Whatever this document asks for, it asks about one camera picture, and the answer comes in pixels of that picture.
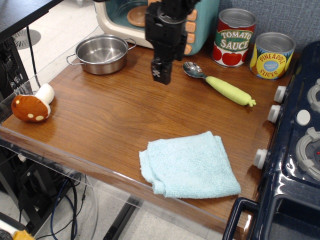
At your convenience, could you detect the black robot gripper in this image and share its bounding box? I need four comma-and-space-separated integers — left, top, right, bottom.
145, 0, 195, 85

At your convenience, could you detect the stainless steel pan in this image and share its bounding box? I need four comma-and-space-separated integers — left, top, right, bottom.
66, 34, 137, 75

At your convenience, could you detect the light blue folded cloth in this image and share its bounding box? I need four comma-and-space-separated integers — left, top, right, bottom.
139, 131, 241, 199

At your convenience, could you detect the toy microwave oven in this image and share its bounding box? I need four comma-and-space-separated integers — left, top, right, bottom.
94, 0, 220, 56

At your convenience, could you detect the tomato sauce can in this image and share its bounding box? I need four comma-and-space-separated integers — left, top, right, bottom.
212, 8, 257, 67

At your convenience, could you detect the pineapple slices can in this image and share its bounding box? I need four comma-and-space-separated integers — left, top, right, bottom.
249, 32, 296, 80

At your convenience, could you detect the clear acrylic table guard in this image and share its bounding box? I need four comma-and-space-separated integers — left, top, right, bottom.
0, 26, 103, 125

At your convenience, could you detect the brown plush mushroom toy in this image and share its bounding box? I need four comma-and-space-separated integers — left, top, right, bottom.
11, 83, 55, 123

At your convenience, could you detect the black desk at left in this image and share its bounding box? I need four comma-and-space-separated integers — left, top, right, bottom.
0, 0, 62, 43

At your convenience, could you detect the dark blue toy stove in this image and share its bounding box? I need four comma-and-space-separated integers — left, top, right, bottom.
223, 41, 320, 240

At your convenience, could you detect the spoon with green handle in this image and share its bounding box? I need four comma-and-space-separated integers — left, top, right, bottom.
182, 61, 257, 107

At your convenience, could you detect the blue cable under table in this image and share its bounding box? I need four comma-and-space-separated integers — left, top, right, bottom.
49, 177, 78, 240

